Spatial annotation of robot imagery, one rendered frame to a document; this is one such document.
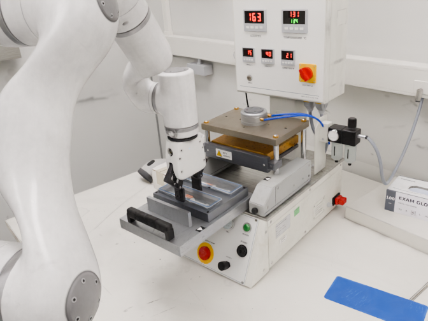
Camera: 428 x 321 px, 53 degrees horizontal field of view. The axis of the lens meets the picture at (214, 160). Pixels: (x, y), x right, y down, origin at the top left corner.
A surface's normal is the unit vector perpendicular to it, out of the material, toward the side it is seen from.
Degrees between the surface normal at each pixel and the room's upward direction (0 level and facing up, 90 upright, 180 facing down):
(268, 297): 0
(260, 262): 90
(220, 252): 65
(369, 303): 0
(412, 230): 0
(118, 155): 90
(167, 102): 90
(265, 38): 90
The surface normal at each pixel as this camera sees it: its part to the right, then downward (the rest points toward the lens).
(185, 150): 0.70, 0.20
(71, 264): 0.78, -0.43
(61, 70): 0.65, 0.50
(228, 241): -0.61, -0.06
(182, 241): -0.07, -0.91
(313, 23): -0.65, 0.36
